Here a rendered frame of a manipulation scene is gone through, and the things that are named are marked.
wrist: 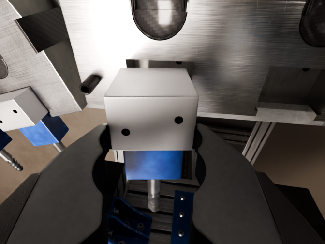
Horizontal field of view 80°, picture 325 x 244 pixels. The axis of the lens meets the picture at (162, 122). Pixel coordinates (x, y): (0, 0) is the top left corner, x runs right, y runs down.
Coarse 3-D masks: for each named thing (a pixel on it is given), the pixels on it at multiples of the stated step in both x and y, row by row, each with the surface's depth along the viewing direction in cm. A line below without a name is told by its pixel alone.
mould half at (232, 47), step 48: (96, 0) 13; (192, 0) 12; (240, 0) 12; (288, 0) 12; (96, 48) 15; (144, 48) 15; (192, 48) 14; (240, 48) 14; (288, 48) 13; (96, 96) 18; (240, 96) 16
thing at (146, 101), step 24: (120, 72) 14; (144, 72) 14; (168, 72) 14; (120, 96) 10; (144, 96) 10; (168, 96) 10; (192, 96) 10; (120, 120) 11; (144, 120) 11; (168, 120) 11; (192, 120) 11; (120, 144) 12; (144, 144) 12; (168, 144) 12; (192, 144) 12; (144, 168) 14; (168, 168) 14
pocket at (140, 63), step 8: (128, 64) 16; (136, 64) 18; (144, 64) 18; (152, 64) 18; (160, 64) 18; (168, 64) 18; (176, 64) 18; (184, 64) 18; (192, 64) 17; (192, 72) 15
